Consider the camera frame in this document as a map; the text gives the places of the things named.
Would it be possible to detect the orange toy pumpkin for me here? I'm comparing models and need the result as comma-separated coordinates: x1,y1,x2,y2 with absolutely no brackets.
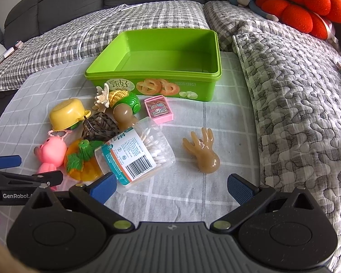
64,139,104,182

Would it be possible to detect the pink toy pig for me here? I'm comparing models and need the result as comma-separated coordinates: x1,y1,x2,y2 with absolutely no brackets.
34,129,71,174

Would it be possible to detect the brown squishy hand toy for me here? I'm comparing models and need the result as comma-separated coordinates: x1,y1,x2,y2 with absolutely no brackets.
113,104,138,132
182,128,221,174

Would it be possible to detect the clear cotton swab jar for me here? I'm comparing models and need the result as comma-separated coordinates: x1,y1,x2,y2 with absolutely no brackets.
95,117,176,193

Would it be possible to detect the leopard print hair claw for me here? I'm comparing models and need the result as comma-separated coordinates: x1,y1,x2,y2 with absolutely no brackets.
82,112,120,142

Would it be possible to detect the yellow toy pot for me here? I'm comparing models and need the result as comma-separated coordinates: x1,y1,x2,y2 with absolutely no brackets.
49,98,92,131

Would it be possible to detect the beige starfish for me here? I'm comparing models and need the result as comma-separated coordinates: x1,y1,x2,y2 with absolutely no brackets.
92,83,110,113

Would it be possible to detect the toy corn with green husk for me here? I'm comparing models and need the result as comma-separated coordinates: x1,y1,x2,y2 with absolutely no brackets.
108,90,141,114

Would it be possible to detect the grey grid sheet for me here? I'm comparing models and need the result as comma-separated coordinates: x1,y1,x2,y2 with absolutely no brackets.
0,51,267,245

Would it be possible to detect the grey checked quilt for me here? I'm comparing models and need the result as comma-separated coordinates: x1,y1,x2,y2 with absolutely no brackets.
0,1,341,272

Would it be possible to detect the pink phone on quilt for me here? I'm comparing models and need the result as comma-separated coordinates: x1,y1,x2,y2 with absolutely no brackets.
0,41,24,64

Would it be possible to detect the green plastic cookie box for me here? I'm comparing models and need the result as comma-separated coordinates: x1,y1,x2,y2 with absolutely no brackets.
85,28,222,102

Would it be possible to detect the orange flower cushion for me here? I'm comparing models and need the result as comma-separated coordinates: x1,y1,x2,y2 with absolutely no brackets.
256,0,341,40

